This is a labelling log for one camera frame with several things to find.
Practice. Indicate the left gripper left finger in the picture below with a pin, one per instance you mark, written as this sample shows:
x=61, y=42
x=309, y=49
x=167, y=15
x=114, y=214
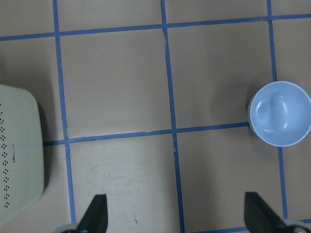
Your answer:
x=93, y=221

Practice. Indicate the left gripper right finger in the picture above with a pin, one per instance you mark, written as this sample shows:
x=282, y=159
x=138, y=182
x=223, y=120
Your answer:
x=259, y=217

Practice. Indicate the blue bowl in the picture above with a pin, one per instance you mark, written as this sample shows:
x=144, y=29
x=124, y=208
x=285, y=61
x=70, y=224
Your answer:
x=280, y=114

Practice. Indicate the cream metal toaster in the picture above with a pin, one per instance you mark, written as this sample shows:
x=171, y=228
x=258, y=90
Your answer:
x=21, y=152

